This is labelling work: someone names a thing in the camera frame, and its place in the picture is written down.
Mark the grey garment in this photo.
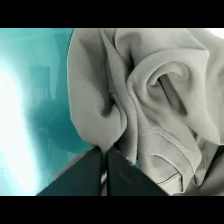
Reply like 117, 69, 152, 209
66, 27, 224, 197

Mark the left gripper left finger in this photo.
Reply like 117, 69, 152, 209
36, 145, 103, 197

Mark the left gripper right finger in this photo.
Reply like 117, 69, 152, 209
106, 145, 170, 197

